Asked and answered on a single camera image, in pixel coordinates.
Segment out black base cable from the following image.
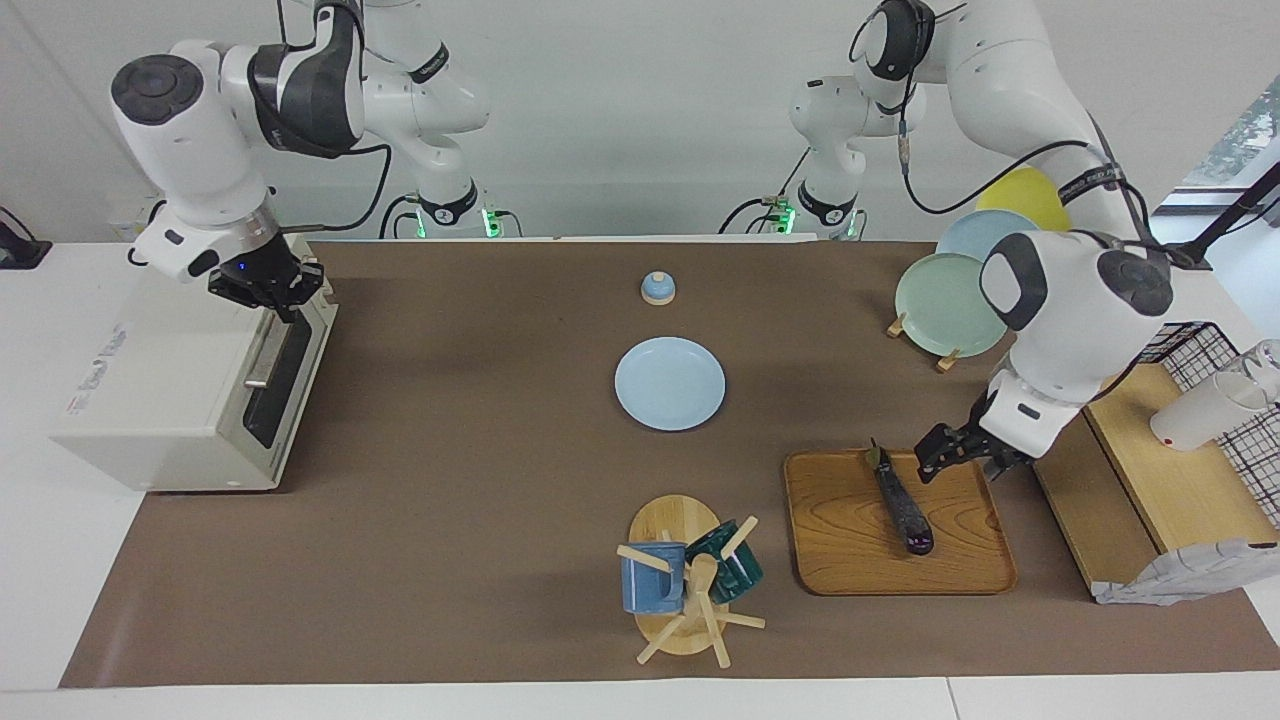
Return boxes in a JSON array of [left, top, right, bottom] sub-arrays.
[[378, 193, 421, 241], [718, 150, 811, 236]]

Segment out black wire shelf wooden boards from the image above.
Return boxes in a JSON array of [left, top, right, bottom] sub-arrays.
[[1030, 321, 1280, 601]]

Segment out light blue racked plate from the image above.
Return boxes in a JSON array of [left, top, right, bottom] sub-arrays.
[[935, 209, 1041, 263]]

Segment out black clamp device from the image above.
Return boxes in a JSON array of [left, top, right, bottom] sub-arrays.
[[0, 207, 53, 271]]

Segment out light blue oven plate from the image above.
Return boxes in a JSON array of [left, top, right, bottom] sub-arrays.
[[614, 337, 727, 433]]

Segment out glass oven door with handle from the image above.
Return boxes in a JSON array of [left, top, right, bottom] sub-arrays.
[[240, 280, 339, 479]]

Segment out white toaster oven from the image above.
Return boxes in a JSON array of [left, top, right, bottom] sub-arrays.
[[50, 235, 339, 493]]

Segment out wooden serving tray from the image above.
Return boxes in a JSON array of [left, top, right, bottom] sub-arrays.
[[783, 449, 1019, 597]]

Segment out black stand pole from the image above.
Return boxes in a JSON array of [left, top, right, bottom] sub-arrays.
[[1165, 160, 1280, 271]]

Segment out white cup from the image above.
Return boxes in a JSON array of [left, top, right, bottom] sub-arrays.
[[1150, 372, 1269, 452]]

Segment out dark green mug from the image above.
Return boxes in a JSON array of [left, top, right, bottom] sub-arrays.
[[685, 520, 764, 605]]

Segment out grey patterned cloth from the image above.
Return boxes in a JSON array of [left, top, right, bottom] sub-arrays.
[[1092, 538, 1279, 607]]

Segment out pale green plate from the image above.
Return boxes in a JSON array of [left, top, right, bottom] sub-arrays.
[[894, 253, 1011, 359]]

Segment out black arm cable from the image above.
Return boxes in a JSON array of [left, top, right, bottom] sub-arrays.
[[275, 145, 393, 233], [895, 55, 1151, 251]]

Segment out clear glass cup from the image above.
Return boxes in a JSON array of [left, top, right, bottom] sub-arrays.
[[1235, 340, 1280, 401]]

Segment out blue mug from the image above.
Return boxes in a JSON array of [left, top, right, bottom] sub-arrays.
[[620, 541, 689, 615]]

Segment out black left base cable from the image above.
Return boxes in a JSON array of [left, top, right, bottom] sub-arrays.
[[718, 150, 811, 236]]

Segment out black oven power cable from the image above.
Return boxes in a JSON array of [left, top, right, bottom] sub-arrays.
[[128, 200, 167, 267]]

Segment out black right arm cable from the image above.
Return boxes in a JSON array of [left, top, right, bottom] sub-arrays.
[[275, 145, 393, 233]]

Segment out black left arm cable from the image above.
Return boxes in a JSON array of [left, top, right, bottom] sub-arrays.
[[895, 55, 1151, 251]]

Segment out brown table mat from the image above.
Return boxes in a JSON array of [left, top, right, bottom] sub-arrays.
[[58, 240, 1280, 689]]

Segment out wooden plate rack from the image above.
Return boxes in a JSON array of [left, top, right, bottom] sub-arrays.
[[886, 312, 961, 373]]

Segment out wooden mug tree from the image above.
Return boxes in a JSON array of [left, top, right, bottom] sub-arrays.
[[616, 495, 767, 669]]

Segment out black right base cable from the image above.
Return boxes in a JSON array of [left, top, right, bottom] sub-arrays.
[[378, 193, 421, 241]]

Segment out yellow plate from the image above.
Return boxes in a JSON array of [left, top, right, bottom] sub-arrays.
[[975, 167, 1073, 233]]

